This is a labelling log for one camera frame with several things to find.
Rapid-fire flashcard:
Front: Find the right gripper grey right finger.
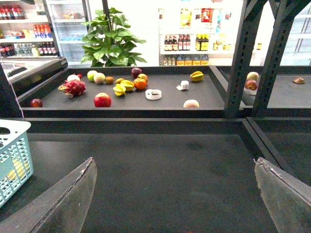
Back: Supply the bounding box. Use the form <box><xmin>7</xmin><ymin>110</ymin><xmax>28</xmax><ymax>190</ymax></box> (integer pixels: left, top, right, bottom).
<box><xmin>255</xmin><ymin>157</ymin><xmax>311</xmax><ymax>233</ymax></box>

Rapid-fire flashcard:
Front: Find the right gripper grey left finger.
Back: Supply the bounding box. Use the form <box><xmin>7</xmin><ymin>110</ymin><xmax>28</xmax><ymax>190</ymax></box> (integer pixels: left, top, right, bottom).
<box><xmin>0</xmin><ymin>157</ymin><xmax>97</xmax><ymax>233</ymax></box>

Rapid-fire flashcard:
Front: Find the yellow mango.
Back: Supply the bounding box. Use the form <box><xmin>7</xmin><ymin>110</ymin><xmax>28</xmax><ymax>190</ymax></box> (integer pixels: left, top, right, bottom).
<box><xmin>7</xmin><ymin>159</ymin><xmax>30</xmax><ymax>182</ymax></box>

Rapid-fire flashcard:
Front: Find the light blue plastic basket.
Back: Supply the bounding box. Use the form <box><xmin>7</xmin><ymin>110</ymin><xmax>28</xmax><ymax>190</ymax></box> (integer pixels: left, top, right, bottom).
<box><xmin>0</xmin><ymin>119</ymin><xmax>34</xmax><ymax>206</ymax></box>

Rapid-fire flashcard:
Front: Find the small dark red plum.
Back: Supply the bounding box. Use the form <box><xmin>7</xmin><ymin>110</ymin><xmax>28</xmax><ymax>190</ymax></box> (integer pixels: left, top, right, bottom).
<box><xmin>30</xmin><ymin>99</ymin><xmax>43</xmax><ymax>108</ymax></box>

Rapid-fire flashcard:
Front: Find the red apple on shelf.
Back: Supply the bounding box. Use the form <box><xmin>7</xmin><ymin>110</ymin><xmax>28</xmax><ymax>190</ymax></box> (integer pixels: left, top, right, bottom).
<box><xmin>94</xmin><ymin>93</ymin><xmax>112</xmax><ymax>107</ymax></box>

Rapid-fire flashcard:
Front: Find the brown half fruit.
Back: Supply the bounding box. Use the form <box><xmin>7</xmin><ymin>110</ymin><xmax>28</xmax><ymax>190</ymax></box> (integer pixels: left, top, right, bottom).
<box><xmin>293</xmin><ymin>77</ymin><xmax>305</xmax><ymax>84</ymax></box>

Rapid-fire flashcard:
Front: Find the red fruit right shelf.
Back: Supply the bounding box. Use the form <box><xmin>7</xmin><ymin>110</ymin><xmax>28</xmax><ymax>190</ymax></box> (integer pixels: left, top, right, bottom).
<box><xmin>244</xmin><ymin>80</ymin><xmax>258</xmax><ymax>91</ymax></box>

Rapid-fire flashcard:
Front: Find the pink dragon fruit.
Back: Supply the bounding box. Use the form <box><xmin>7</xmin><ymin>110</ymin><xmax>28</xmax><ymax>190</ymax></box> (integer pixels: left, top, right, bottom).
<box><xmin>58</xmin><ymin>80</ymin><xmax>86</xmax><ymax>98</ymax></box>

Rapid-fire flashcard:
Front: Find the peach on right shelf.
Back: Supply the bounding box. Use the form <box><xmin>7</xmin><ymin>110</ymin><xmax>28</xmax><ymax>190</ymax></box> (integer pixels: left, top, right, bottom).
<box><xmin>246</xmin><ymin>71</ymin><xmax>259</xmax><ymax>82</ymax></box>

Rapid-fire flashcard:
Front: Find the yellow starfruit front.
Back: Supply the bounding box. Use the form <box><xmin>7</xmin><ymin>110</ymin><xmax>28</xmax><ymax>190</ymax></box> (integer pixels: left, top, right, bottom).
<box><xmin>113</xmin><ymin>84</ymin><xmax>126</xmax><ymax>97</ymax></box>

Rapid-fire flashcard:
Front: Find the yellow starfruit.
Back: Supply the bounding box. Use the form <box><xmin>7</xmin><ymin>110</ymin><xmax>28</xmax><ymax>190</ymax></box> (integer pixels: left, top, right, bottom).
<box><xmin>190</xmin><ymin>71</ymin><xmax>204</xmax><ymax>83</ymax></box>
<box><xmin>113</xmin><ymin>84</ymin><xmax>126</xmax><ymax>97</ymax></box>
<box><xmin>120</xmin><ymin>80</ymin><xmax>135</xmax><ymax>91</ymax></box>

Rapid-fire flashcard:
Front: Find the white fruit behind dragonfruit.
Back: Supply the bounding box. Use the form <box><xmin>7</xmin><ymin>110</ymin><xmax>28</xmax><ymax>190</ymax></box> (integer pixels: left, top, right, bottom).
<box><xmin>67</xmin><ymin>74</ymin><xmax>80</xmax><ymax>82</ymax></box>

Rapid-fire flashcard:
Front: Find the green apple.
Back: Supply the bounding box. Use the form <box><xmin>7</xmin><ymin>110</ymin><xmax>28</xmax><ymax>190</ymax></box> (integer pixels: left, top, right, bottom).
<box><xmin>87</xmin><ymin>70</ymin><xmax>98</xmax><ymax>82</ymax></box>

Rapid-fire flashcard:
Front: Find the pale peach front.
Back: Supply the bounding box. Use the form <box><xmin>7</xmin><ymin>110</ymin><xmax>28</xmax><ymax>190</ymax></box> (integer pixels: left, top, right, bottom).
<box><xmin>183</xmin><ymin>100</ymin><xmax>200</xmax><ymax>108</ymax></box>

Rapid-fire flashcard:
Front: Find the brown kiwi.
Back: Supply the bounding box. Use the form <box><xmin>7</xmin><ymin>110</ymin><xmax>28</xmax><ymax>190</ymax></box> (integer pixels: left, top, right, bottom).
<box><xmin>105</xmin><ymin>76</ymin><xmax>114</xmax><ymax>84</ymax></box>

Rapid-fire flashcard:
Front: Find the yellow starfruit back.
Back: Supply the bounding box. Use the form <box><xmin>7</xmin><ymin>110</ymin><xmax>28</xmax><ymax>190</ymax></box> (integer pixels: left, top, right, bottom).
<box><xmin>120</xmin><ymin>80</ymin><xmax>135</xmax><ymax>91</ymax></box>

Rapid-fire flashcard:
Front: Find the black upper display tray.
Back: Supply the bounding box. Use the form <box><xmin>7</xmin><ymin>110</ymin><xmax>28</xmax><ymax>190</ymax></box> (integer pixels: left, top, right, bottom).
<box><xmin>18</xmin><ymin>66</ymin><xmax>225</xmax><ymax>118</ymax></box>

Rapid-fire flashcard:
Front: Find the white tape roll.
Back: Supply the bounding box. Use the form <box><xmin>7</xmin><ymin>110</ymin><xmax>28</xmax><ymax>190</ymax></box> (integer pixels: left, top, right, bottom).
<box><xmin>145</xmin><ymin>89</ymin><xmax>162</xmax><ymax>100</ymax></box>

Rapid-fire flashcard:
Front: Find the orange persimmon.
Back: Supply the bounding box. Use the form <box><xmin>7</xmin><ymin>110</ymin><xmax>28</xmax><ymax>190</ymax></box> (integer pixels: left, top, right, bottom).
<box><xmin>133</xmin><ymin>78</ymin><xmax>147</xmax><ymax>90</ymax></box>

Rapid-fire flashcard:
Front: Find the yellow starfruit far right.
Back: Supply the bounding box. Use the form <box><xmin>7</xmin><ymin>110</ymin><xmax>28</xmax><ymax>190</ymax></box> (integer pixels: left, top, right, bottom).
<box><xmin>190</xmin><ymin>71</ymin><xmax>204</xmax><ymax>83</ymax></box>

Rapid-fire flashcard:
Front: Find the crumpled white paper tag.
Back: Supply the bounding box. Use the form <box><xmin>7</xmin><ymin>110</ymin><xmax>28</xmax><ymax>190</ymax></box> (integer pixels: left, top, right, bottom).
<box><xmin>176</xmin><ymin>80</ymin><xmax>189</xmax><ymax>91</ymax></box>

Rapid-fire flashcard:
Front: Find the dark purple passion fruit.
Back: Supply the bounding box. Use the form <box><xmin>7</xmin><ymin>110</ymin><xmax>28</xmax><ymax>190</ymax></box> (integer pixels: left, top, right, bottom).
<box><xmin>131</xmin><ymin>67</ymin><xmax>142</xmax><ymax>79</ymax></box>

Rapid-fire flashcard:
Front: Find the red-yellow fruit behind persimmon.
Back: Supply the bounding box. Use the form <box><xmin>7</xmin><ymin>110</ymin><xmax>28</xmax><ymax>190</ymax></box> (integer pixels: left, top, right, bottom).
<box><xmin>137</xmin><ymin>73</ymin><xmax>148</xmax><ymax>82</ymax></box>

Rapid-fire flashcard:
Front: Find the green potted plant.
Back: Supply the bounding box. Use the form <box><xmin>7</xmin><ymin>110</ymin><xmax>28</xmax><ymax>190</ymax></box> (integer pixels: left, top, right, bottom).
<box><xmin>81</xmin><ymin>7</ymin><xmax>147</xmax><ymax>67</ymax></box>

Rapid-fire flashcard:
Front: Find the black metal shelf post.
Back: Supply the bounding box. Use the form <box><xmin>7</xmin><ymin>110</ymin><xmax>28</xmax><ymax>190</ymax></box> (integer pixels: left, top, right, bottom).
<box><xmin>224</xmin><ymin>0</ymin><xmax>266</xmax><ymax>118</ymax></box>

